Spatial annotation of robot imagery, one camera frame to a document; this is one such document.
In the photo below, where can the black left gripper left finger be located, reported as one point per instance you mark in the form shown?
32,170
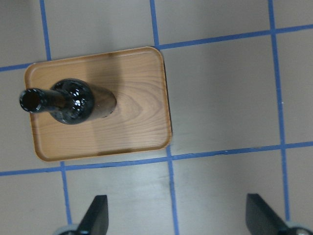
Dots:
95,221

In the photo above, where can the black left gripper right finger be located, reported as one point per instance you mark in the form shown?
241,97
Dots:
261,219

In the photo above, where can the dark wine bottle carried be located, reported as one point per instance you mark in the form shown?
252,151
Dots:
70,101

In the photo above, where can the wooden tray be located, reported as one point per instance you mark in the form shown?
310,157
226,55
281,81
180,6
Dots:
140,122

